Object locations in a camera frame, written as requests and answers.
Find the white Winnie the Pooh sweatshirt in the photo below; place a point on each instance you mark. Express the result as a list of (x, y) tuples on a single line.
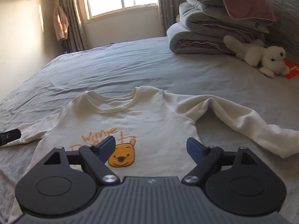
[(151, 128)]

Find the grey curtain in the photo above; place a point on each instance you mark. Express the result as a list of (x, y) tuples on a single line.
[(75, 41), (168, 10)]

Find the folded grey quilt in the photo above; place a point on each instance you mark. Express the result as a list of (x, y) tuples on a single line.
[(202, 27)]

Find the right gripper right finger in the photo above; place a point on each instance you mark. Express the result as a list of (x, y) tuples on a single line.
[(237, 182)]

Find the grey curtain left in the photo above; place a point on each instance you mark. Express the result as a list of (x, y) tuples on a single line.
[(75, 41)]

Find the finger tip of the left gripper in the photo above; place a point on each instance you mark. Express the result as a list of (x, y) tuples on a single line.
[(9, 136)]

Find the grey curtain right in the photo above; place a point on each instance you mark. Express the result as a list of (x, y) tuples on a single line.
[(168, 10)]

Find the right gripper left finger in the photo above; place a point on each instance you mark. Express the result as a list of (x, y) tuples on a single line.
[(64, 182)]

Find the white plush dog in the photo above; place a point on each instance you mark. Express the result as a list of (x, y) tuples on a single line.
[(269, 61)]

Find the orange book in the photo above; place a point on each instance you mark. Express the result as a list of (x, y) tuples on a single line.
[(293, 70)]

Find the pink hanging towel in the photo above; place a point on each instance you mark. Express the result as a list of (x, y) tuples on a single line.
[(61, 23)]

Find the grey quilted headboard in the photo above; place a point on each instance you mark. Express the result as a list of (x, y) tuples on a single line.
[(284, 32)]

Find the grey bed sheet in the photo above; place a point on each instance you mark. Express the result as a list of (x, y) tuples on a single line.
[(116, 70)]

